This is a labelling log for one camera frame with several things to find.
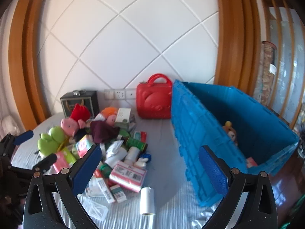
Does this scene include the red white toothpaste box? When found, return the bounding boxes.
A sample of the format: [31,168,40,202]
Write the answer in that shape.
[94,169,115,204]

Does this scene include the white paper roll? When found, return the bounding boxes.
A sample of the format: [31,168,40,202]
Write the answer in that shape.
[140,187,156,215]
[124,146,141,165]

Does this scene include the clear plastic box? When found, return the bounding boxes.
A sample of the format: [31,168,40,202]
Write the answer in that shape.
[81,198,109,221]

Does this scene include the green frog plush toy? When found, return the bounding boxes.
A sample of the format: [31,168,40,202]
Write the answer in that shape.
[37,126,68,158]

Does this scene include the pink green wipes pack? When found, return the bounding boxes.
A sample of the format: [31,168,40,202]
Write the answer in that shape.
[53,147,76,173]

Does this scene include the pink mint tissue pack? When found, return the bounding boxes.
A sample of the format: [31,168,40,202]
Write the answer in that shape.
[76,134,95,158]

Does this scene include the green plastic jar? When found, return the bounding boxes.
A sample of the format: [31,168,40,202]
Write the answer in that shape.
[99,163,112,178]

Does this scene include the pink pig plush toy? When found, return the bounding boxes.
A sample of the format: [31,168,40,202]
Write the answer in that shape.
[60,104,91,136]

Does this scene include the blue plastic storage crate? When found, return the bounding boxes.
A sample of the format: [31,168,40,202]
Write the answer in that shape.
[171,80,299,207]

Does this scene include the dark purple cloth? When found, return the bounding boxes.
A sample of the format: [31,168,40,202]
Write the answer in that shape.
[90,120,120,144]

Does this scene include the white blue wipes pack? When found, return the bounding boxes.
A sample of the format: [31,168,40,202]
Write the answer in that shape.
[106,140,127,160]

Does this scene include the white medicine box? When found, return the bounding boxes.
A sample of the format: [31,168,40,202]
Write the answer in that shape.
[110,185,127,203]

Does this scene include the brown teddy bear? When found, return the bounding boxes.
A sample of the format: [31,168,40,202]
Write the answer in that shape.
[222,121,238,146]

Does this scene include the black metal box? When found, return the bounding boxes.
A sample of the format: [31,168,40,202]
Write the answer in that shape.
[60,90,100,118]

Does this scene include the pink white tissue pack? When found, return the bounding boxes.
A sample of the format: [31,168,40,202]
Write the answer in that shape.
[109,161,147,193]

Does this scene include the dark green can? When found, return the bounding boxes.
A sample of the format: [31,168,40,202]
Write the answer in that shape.
[123,137,147,152]

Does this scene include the white green carton box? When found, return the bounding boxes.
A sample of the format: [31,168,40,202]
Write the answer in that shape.
[115,108,136,131]

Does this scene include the rolled patterned carpet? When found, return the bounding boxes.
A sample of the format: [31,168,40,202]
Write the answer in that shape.
[253,41,277,106]

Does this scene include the red plastic toy case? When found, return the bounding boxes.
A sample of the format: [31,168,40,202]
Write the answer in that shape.
[136,73,173,119]

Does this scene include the white wall power sockets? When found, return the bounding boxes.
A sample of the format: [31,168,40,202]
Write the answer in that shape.
[103,89,136,100]

